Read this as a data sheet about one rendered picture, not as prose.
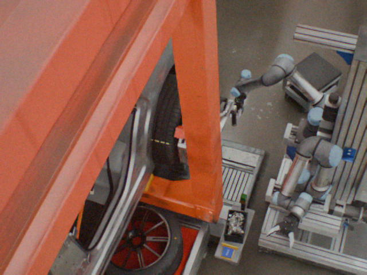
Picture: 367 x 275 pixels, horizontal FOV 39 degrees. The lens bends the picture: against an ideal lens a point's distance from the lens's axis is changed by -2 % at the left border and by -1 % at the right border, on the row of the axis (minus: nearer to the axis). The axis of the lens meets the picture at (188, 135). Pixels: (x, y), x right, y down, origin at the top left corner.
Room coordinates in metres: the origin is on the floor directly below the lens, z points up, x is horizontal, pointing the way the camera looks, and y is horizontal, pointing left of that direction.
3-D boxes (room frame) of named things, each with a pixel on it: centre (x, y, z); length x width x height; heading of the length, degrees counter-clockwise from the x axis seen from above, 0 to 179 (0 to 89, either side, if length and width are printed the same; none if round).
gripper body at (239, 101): (2.42, -0.41, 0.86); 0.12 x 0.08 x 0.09; 154
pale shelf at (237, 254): (1.55, -0.24, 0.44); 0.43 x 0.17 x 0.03; 154
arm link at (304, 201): (1.35, -0.61, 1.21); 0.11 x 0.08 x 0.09; 140
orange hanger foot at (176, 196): (1.86, 0.22, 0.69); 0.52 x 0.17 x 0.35; 64
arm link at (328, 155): (1.55, -0.78, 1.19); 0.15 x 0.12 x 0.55; 50
